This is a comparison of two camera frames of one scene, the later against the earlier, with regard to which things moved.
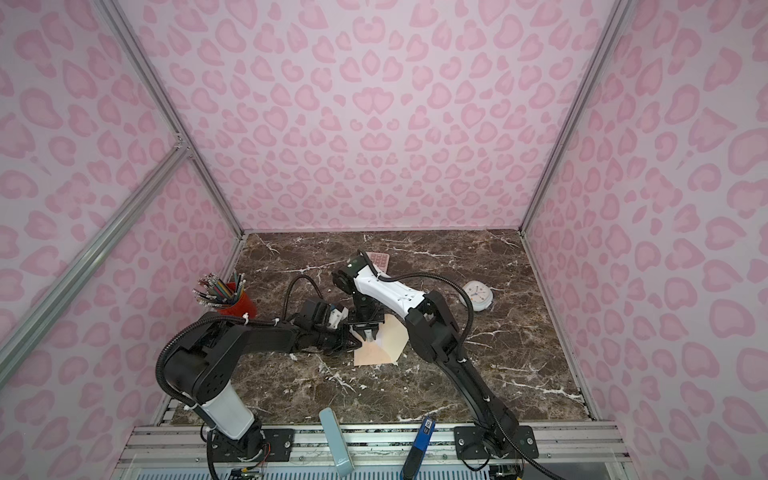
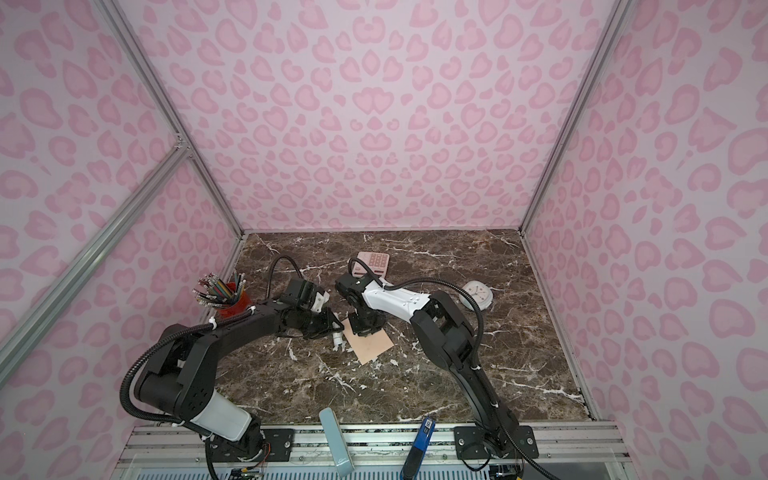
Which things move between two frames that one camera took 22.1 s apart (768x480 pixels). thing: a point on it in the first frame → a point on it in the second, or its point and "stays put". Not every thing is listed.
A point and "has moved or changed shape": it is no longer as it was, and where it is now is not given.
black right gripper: x=379 y=318 stays put
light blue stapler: x=340 y=454 stays put
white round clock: x=479 y=293 stays put
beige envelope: x=392 y=338 has moved or changed shape
